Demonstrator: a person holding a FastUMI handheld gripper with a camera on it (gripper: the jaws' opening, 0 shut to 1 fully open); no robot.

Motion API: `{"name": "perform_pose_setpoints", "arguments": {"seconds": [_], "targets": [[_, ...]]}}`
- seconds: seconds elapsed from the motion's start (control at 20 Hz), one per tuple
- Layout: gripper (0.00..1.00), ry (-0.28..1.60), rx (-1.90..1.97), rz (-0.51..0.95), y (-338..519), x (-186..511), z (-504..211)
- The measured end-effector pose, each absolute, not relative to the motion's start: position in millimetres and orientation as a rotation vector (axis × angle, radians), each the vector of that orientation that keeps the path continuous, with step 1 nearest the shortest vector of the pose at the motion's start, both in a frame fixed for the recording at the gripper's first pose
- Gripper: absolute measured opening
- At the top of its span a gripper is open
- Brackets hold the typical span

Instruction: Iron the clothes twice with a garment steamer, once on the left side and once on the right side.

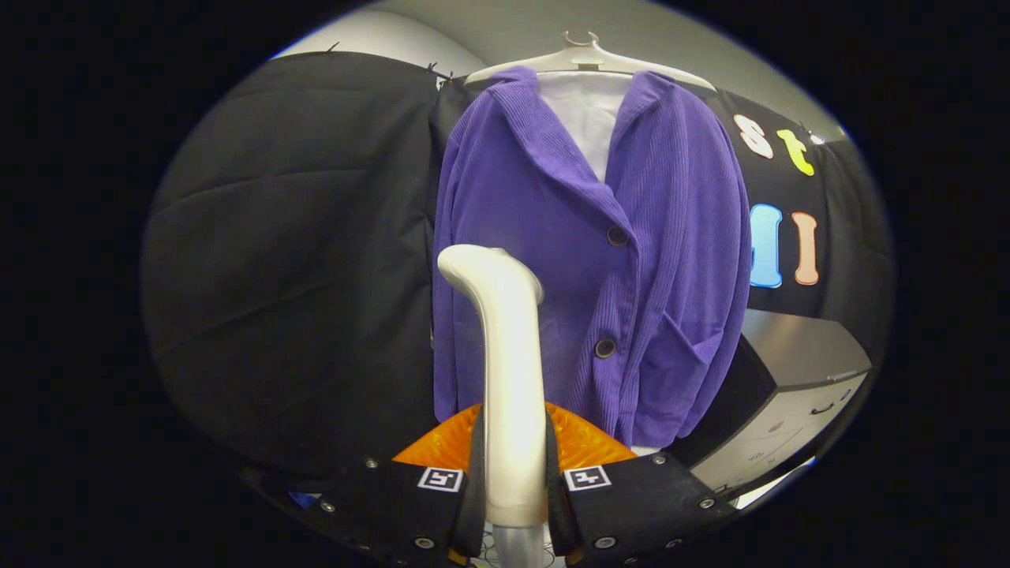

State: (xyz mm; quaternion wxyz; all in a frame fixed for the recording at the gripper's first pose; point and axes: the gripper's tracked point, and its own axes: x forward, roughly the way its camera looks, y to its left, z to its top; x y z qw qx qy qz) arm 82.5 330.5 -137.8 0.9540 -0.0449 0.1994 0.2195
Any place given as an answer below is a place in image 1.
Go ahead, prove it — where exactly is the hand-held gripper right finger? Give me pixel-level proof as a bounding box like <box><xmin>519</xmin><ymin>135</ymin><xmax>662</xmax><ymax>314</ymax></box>
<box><xmin>544</xmin><ymin>402</ymin><xmax>739</xmax><ymax>566</ymax></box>

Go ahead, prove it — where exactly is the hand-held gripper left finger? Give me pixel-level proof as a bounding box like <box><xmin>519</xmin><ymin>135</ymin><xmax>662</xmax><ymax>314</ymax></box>
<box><xmin>304</xmin><ymin>402</ymin><xmax>487</xmax><ymax>566</ymax></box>

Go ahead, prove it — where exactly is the grey garment steamer hose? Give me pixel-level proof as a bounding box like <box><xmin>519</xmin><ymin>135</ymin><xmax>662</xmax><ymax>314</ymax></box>
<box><xmin>491</xmin><ymin>522</ymin><xmax>553</xmax><ymax>568</ymax></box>

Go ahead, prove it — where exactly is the white garment steamer head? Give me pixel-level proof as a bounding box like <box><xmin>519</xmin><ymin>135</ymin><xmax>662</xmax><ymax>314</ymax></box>
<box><xmin>436</xmin><ymin>244</ymin><xmax>551</xmax><ymax>528</ymax></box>

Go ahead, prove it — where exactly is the purple corduroy jacket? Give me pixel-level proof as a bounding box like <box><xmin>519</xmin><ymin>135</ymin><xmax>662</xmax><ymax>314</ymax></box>
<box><xmin>432</xmin><ymin>66</ymin><xmax>753</xmax><ymax>449</ymax></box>

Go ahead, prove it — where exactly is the cream plastic clothes hanger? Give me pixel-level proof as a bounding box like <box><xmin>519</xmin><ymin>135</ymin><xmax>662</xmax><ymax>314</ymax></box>
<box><xmin>464</xmin><ymin>30</ymin><xmax>717</xmax><ymax>92</ymax></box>

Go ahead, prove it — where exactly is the white flat sheet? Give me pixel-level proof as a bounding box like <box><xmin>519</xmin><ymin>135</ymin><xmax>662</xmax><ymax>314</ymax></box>
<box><xmin>730</xmin><ymin>458</ymin><xmax>816</xmax><ymax>510</ymax></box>

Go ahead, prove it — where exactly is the grey cabinet with black top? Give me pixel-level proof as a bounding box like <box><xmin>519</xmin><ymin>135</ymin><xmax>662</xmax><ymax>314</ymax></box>
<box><xmin>671</xmin><ymin>309</ymin><xmax>873</xmax><ymax>494</ymax></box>

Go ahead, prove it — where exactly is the white lining cloth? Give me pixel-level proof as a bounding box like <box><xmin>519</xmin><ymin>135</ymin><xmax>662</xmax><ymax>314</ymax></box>
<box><xmin>538</xmin><ymin>71</ymin><xmax>634</xmax><ymax>183</ymax></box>

